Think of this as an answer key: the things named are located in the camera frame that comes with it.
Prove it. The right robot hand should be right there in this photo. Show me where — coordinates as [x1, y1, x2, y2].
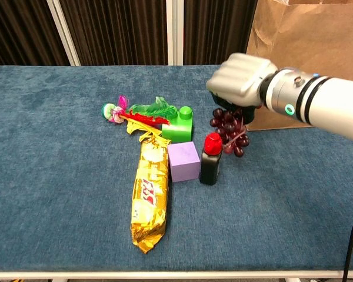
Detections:
[205, 52, 279, 124]

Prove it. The purple grape bunch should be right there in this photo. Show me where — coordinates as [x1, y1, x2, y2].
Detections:
[209, 107, 251, 158]

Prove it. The brown paper bag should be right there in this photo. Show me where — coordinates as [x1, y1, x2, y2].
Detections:
[245, 0, 353, 132]

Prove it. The dark pleated partition panel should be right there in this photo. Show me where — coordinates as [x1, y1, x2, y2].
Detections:
[0, 0, 71, 69]
[58, 0, 169, 66]
[183, 0, 258, 66]

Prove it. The green toy brick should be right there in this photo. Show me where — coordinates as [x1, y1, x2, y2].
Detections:
[161, 105, 194, 144]

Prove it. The small red toy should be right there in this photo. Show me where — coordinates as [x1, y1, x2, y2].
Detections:
[199, 131, 224, 186]

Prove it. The purple cube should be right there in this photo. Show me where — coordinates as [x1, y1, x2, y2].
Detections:
[166, 140, 201, 183]

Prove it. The colourful feather shuttlecock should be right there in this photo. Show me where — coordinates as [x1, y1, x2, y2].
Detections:
[101, 95, 179, 137]

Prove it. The gold biscuit packet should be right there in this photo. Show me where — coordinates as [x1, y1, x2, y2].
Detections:
[130, 133, 172, 254]

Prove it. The white partition post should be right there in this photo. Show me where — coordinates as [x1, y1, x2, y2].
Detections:
[46, 0, 81, 66]
[165, 0, 185, 66]

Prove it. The white table edge rail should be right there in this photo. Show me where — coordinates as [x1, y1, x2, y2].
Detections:
[0, 270, 353, 280]

